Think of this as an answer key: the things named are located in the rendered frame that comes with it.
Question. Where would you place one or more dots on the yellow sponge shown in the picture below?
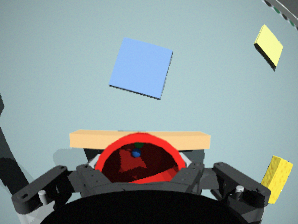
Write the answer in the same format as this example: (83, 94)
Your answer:
(276, 176)

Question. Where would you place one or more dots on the red cup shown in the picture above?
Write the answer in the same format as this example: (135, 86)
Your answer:
(154, 163)

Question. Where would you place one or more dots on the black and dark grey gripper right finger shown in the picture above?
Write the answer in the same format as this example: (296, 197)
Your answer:
(228, 185)

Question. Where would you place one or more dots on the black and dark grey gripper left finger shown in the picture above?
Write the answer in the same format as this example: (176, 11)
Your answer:
(38, 199)

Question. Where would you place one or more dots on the pale yellow square pad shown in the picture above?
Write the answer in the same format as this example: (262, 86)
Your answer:
(268, 45)

